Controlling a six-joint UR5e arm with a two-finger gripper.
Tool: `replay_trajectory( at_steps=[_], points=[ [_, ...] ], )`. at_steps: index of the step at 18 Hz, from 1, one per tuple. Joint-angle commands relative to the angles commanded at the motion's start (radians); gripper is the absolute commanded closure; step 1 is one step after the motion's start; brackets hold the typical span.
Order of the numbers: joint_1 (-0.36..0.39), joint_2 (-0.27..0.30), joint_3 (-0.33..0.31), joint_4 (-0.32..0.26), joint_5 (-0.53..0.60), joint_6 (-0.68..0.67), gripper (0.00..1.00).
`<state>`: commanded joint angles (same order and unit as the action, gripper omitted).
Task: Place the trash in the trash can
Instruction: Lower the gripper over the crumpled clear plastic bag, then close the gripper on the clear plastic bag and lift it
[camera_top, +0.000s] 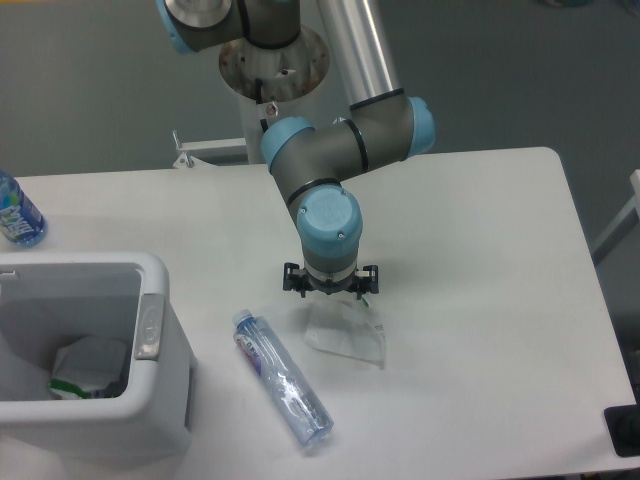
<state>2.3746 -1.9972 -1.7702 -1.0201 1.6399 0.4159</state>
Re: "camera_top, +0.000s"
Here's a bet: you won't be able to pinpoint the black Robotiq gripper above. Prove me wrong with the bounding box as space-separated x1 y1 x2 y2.
283 262 379 298

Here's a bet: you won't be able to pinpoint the clear plastic wrapper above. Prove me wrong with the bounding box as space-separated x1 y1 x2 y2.
304 297 387 369

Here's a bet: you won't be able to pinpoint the clear water bottle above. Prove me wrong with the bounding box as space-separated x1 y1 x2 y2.
233 310 334 447

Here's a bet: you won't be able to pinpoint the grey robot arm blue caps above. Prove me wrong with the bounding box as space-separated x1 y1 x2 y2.
156 1 435 295

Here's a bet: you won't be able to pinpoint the white plastic trash can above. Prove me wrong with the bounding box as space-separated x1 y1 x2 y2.
1 252 197 457

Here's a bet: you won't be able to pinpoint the blue labelled water bottle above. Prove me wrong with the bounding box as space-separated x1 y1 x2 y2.
1 171 47 247

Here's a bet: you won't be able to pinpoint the black clamp at table edge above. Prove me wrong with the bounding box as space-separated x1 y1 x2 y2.
604 404 639 458

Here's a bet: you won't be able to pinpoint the white pedestal base bracket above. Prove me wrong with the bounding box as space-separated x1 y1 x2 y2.
172 130 248 169

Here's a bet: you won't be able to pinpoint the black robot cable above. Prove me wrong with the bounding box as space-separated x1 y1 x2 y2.
253 77 274 136

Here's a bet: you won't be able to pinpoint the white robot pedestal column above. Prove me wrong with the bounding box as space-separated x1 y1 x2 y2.
219 26 330 164

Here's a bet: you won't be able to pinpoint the white frame leg right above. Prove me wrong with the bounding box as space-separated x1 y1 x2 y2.
591 169 639 265

